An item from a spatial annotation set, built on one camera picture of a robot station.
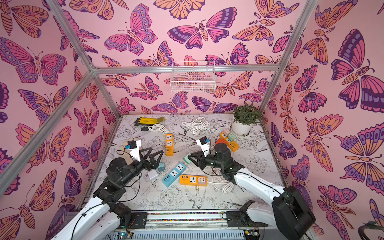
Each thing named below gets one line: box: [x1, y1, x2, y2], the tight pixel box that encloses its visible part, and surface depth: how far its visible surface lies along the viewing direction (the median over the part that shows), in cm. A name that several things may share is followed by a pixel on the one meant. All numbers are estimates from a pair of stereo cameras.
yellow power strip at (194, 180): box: [179, 174, 208, 187], surface depth 86 cm
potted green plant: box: [231, 101, 262, 135], surface depth 96 cm
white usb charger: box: [147, 168, 158, 180], surface depth 88 cm
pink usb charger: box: [198, 177, 206, 185], surface depth 81 cm
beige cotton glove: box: [118, 141, 134, 165], surface depth 63 cm
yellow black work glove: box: [134, 116, 166, 126], surface depth 116 cm
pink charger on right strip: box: [223, 128, 230, 137], surface depth 103 cm
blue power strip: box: [162, 162, 186, 187], surface depth 89 cm
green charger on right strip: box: [228, 133, 235, 142], surface depth 101 cm
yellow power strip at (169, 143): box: [165, 133, 174, 157], surface depth 102 cm
